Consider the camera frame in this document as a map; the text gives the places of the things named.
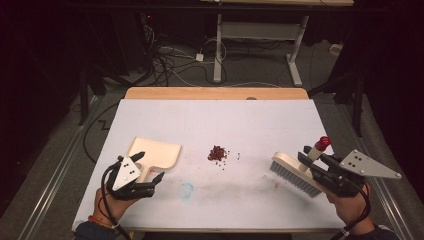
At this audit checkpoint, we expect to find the cream plastic dustpan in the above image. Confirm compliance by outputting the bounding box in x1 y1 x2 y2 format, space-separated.
124 136 183 185

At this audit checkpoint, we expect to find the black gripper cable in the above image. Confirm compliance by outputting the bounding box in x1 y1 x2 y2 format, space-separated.
329 183 372 240
100 161 132 240

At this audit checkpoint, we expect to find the cream brush with red-tipped handle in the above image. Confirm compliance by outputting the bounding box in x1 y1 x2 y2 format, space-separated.
268 135 333 199

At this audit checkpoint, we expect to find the tangle of floor cables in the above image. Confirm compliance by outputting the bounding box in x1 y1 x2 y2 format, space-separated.
141 24 231 88

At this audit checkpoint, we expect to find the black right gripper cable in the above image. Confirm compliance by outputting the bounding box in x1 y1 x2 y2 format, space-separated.
329 183 372 240

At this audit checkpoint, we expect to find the person's right hand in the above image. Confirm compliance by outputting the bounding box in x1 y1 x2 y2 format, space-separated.
324 182 373 230

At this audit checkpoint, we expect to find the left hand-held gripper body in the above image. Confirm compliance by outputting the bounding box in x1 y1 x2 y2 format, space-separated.
106 155 157 201

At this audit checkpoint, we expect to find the black floor cable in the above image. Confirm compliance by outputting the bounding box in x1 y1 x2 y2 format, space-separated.
82 102 120 165

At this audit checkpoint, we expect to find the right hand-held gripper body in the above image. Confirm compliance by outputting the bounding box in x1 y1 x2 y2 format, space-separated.
311 149 403 198

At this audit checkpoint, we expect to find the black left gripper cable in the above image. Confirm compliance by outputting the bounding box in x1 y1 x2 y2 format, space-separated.
100 161 132 240

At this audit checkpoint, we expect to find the pile of red crumbs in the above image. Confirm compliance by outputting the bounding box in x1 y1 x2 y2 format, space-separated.
206 144 242 170

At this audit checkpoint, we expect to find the white metal desk frame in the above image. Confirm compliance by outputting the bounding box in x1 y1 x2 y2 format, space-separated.
199 0 355 88

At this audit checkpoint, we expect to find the orange bracelet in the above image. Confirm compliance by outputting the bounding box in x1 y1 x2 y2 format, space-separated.
87 215 115 229

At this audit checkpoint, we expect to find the person's left hand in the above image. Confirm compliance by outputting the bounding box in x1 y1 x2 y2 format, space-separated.
92 185 135 224

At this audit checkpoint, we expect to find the wooden table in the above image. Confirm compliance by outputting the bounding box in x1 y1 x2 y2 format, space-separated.
124 86 310 101

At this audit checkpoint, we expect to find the white table cover sheet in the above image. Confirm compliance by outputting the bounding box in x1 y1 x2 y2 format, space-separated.
71 98 347 233

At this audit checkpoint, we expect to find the metal floor rail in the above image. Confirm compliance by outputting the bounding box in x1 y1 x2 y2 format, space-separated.
336 103 416 240
17 95 103 240

